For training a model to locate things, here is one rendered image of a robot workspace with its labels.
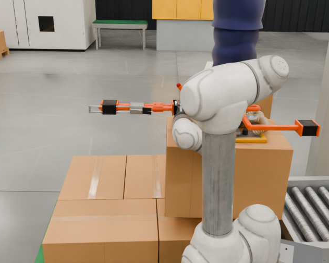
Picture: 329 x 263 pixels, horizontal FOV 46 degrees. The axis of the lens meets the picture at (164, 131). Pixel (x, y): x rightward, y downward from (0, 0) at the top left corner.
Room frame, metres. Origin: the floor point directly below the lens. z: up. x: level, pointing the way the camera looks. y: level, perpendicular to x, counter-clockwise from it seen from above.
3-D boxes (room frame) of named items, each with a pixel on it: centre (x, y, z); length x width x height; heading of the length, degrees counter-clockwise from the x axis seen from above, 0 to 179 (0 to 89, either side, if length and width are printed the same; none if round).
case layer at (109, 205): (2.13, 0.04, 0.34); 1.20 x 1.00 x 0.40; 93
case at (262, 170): (1.85, -0.31, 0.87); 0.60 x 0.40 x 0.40; 90
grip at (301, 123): (1.61, -0.64, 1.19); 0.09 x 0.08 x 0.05; 3
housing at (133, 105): (1.84, 0.14, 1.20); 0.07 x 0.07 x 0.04; 3
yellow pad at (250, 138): (1.76, -0.33, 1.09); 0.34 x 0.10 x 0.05; 93
